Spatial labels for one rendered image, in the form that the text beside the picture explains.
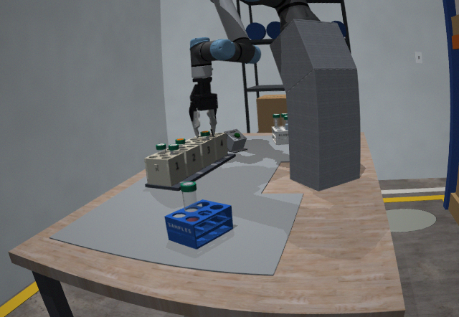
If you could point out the blue tube rack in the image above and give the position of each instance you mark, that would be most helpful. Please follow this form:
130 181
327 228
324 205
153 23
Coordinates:
181 231

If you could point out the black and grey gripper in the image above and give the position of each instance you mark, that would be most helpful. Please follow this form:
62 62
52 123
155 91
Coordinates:
206 102

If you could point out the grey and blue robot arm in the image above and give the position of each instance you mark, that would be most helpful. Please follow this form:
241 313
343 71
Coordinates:
240 49

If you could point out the grey bench mat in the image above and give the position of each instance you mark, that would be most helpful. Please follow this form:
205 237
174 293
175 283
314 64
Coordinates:
132 224

